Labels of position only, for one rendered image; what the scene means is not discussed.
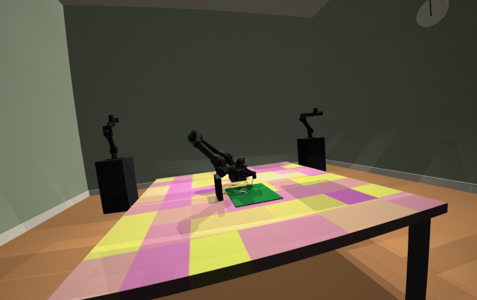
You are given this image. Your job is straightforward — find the green circuit board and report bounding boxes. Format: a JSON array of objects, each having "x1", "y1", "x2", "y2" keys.
[{"x1": 225, "y1": 183, "x2": 283, "y2": 207}]

